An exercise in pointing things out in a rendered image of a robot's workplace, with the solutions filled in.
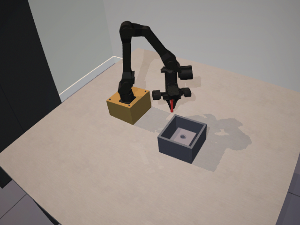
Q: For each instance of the pale pink flat plate with hole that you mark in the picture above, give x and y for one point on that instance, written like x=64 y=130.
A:
x=184 y=136

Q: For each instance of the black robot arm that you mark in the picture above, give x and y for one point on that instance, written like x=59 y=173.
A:
x=172 y=66

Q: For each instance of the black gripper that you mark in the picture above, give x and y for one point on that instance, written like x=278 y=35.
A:
x=156 y=94

